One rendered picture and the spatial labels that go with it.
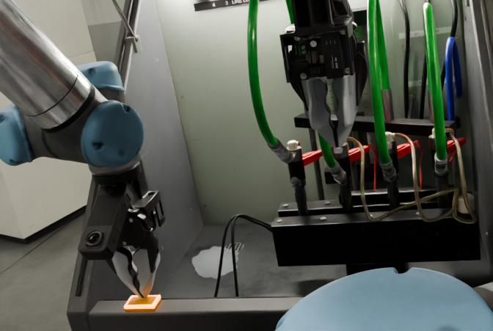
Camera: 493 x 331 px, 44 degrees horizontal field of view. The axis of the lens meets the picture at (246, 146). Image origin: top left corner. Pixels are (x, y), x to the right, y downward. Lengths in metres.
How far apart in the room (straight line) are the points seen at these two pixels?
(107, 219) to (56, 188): 3.08
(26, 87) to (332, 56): 0.31
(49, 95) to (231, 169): 0.81
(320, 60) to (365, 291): 0.37
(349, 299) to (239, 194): 1.13
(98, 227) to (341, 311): 0.60
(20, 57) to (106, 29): 5.28
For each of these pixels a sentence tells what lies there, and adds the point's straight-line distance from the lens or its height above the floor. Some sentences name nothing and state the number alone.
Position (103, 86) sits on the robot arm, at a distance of 0.86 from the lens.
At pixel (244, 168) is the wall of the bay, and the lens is 1.42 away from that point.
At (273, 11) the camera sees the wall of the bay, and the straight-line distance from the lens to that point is 1.31.
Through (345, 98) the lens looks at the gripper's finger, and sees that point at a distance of 0.69.
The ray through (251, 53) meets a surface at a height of 1.30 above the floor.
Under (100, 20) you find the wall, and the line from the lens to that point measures 6.01.
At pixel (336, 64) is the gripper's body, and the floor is 1.31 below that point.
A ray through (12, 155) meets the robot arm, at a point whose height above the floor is 1.25.
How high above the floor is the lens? 1.45
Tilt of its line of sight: 18 degrees down
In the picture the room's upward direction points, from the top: 10 degrees counter-clockwise
